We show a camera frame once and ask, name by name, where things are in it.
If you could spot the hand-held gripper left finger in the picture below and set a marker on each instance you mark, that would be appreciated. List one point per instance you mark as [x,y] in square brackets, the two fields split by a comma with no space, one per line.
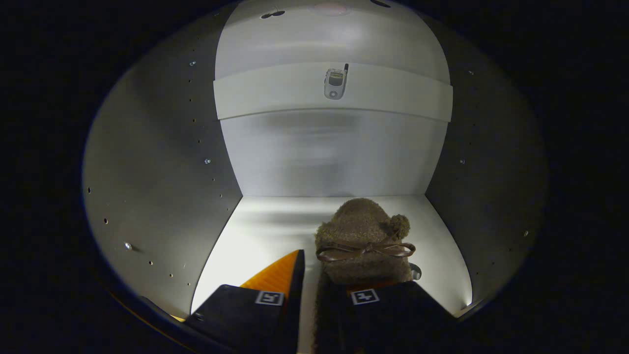
[295,314]

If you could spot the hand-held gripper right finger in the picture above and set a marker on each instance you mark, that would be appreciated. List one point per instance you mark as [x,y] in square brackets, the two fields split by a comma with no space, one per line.
[403,319]

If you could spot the brown fuzzy shoe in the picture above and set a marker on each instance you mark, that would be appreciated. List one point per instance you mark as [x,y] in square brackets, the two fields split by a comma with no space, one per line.
[363,226]

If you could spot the grey shoe cabinet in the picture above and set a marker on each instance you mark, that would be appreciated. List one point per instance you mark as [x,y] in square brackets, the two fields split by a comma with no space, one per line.
[157,172]

